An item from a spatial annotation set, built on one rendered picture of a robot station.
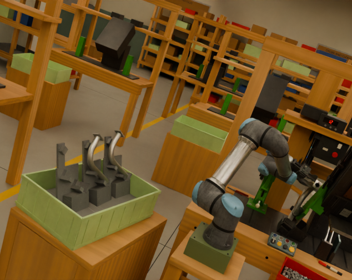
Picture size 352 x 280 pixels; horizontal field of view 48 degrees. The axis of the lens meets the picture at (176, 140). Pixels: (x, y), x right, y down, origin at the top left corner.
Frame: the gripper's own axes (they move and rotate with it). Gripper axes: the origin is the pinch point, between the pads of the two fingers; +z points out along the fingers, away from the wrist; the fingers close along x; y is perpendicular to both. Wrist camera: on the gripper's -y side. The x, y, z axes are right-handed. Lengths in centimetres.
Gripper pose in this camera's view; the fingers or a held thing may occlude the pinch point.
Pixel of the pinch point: (315, 185)
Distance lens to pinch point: 251.2
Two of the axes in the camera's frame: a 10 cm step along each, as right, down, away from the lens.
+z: 7.7, 6.2, -1.2
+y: 1.7, -3.9, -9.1
